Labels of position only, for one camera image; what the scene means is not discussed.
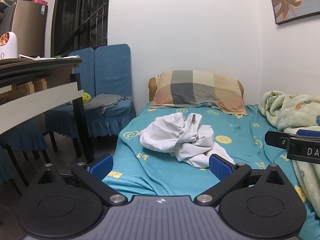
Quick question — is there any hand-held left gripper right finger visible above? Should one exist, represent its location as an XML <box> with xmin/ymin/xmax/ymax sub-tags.
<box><xmin>196</xmin><ymin>154</ymin><xmax>291</xmax><ymax>207</ymax></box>

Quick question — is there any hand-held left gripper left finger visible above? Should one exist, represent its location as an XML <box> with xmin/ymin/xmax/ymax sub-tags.
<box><xmin>30</xmin><ymin>154</ymin><xmax>128</xmax><ymax>207</ymax></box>

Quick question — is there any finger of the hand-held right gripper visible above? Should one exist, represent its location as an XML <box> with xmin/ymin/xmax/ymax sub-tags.
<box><xmin>296</xmin><ymin>129</ymin><xmax>320</xmax><ymax>138</ymax></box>
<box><xmin>265</xmin><ymin>130</ymin><xmax>292</xmax><ymax>153</ymax></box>

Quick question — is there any white t-shirt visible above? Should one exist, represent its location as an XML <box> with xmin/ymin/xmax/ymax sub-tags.
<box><xmin>139</xmin><ymin>112</ymin><xmax>235</xmax><ymax>168</ymax></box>

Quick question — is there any green printed fleece blanket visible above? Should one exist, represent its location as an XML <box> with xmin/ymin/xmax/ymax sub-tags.
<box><xmin>258</xmin><ymin>91</ymin><xmax>320</xmax><ymax>217</ymax></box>

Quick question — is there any teal bed sheet, yellow print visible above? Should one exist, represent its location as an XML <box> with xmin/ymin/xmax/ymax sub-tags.
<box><xmin>101</xmin><ymin>102</ymin><xmax>320</xmax><ymax>240</ymax></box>

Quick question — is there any grey cloth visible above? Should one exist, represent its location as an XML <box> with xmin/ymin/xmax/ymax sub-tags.
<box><xmin>84</xmin><ymin>94</ymin><xmax>131</xmax><ymax>114</ymax></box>

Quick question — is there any plaid pillow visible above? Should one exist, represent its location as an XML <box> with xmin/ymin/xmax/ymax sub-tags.
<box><xmin>150</xmin><ymin>70</ymin><xmax>249</xmax><ymax>116</ymax></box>

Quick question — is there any mustard yellow cushion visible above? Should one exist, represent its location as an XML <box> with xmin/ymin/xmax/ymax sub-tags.
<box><xmin>148</xmin><ymin>76</ymin><xmax>244</xmax><ymax>103</ymax></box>

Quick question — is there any dining table with black legs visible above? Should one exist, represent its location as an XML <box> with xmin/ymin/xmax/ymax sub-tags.
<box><xmin>0</xmin><ymin>56</ymin><xmax>94</xmax><ymax>165</ymax></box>

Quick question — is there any white paper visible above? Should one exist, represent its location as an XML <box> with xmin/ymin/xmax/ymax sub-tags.
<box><xmin>18</xmin><ymin>54</ymin><xmax>46</xmax><ymax>61</ymax></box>

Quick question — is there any white heater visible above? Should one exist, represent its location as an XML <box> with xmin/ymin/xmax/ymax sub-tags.
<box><xmin>0</xmin><ymin>31</ymin><xmax>19</xmax><ymax>60</ymax></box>

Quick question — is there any beige refrigerator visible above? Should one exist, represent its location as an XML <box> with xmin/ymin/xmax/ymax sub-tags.
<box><xmin>9</xmin><ymin>0</ymin><xmax>48</xmax><ymax>58</ymax></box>

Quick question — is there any framed leaf wall picture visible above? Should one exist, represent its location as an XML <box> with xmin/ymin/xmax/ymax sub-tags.
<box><xmin>265</xmin><ymin>0</ymin><xmax>320</xmax><ymax>26</ymax></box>

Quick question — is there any dark window with black frame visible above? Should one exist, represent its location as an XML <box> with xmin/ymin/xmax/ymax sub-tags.
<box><xmin>51</xmin><ymin>0</ymin><xmax>112</xmax><ymax>57</ymax></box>

